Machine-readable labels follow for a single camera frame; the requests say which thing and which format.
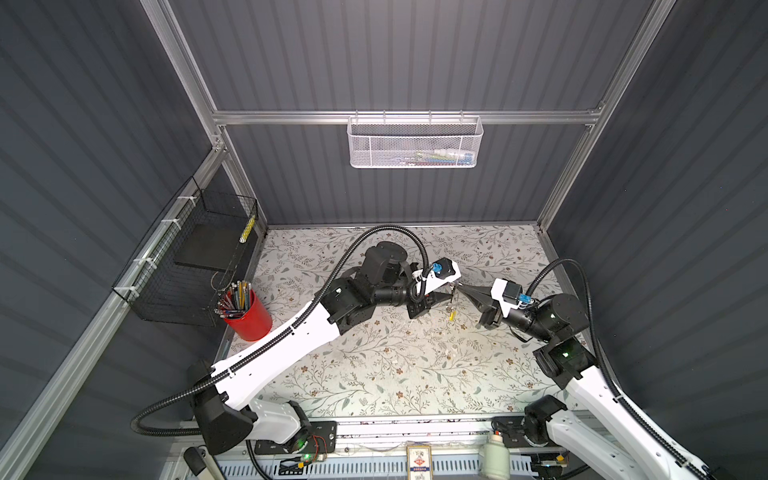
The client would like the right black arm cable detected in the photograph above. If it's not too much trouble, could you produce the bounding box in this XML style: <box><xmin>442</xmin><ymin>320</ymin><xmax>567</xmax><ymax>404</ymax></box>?
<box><xmin>525</xmin><ymin>257</ymin><xmax>715</xmax><ymax>480</ymax></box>

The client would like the pale green bottle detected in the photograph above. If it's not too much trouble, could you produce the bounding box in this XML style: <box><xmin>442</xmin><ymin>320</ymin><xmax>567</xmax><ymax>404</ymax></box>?
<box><xmin>479</xmin><ymin>431</ymin><xmax>511</xmax><ymax>480</ymax></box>

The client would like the black wire wall basket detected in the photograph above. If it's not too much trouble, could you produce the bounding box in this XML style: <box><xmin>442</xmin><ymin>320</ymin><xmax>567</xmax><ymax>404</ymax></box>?
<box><xmin>113</xmin><ymin>180</ymin><xmax>260</xmax><ymax>327</ymax></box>

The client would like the yellow marker in basket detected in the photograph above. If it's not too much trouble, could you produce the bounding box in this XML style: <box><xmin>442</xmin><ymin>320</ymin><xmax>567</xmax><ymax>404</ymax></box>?
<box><xmin>239</xmin><ymin>215</ymin><xmax>256</xmax><ymax>244</ymax></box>

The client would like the slotted cable duct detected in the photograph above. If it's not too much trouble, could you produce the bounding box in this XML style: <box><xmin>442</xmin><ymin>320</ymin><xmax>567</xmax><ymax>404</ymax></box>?
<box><xmin>257</xmin><ymin>453</ymin><xmax>535</xmax><ymax>480</ymax></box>

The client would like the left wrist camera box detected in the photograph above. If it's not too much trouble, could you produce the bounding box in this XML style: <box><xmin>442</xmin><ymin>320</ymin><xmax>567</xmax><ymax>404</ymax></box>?
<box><xmin>413</xmin><ymin>258</ymin><xmax>461</xmax><ymax>294</ymax></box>

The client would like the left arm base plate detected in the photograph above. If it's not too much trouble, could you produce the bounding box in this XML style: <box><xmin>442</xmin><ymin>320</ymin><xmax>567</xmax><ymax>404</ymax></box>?
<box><xmin>253</xmin><ymin>420</ymin><xmax>338</xmax><ymax>456</ymax></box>

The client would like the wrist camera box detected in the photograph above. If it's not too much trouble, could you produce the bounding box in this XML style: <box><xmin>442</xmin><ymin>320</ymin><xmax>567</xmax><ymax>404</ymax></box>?
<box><xmin>490</xmin><ymin>278</ymin><xmax>534</xmax><ymax>318</ymax></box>
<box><xmin>413</xmin><ymin>258</ymin><xmax>461</xmax><ymax>294</ymax></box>

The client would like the black handle tool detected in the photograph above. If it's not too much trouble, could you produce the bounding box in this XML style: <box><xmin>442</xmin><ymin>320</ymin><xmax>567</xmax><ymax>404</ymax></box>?
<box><xmin>183</xmin><ymin>447</ymin><xmax>226</xmax><ymax>480</ymax></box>

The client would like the white mesh wall basket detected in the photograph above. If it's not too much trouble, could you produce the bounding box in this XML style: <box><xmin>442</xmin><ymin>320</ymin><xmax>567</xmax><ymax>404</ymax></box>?
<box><xmin>346</xmin><ymin>115</ymin><xmax>484</xmax><ymax>169</ymax></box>

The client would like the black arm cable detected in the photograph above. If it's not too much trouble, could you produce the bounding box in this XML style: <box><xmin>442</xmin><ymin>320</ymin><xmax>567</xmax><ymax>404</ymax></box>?
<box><xmin>525</xmin><ymin>257</ymin><xmax>715</xmax><ymax>480</ymax></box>
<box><xmin>130</xmin><ymin>224</ymin><xmax>431</xmax><ymax>438</ymax></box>

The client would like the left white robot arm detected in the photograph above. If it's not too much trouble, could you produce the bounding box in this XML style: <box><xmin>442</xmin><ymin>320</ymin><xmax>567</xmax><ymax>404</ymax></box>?
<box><xmin>193</xmin><ymin>241</ymin><xmax>460</xmax><ymax>455</ymax></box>

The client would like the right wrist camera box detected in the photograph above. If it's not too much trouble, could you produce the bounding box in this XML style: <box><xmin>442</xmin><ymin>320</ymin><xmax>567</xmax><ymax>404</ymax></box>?
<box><xmin>490</xmin><ymin>278</ymin><xmax>534</xmax><ymax>318</ymax></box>

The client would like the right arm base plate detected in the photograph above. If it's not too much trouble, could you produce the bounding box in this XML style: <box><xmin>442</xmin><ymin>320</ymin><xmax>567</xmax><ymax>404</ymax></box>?
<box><xmin>490</xmin><ymin>415</ymin><xmax>565</xmax><ymax>451</ymax></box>

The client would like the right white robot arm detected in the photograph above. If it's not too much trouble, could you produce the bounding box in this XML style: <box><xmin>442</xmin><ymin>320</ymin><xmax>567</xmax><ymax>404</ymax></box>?
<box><xmin>457</xmin><ymin>279</ymin><xmax>714</xmax><ymax>479</ymax></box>

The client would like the small card box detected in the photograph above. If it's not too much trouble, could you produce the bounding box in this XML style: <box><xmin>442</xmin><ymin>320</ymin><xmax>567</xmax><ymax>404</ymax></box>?
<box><xmin>406</xmin><ymin>444</ymin><xmax>434</xmax><ymax>480</ymax></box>

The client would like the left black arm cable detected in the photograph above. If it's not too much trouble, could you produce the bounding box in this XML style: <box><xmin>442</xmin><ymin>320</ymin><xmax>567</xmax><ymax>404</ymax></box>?
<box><xmin>130</xmin><ymin>224</ymin><xmax>431</xmax><ymax>438</ymax></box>

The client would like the red pencil cup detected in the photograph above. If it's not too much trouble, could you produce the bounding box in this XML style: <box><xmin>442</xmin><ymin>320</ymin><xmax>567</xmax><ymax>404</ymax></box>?
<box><xmin>213</xmin><ymin>281</ymin><xmax>273</xmax><ymax>342</ymax></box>

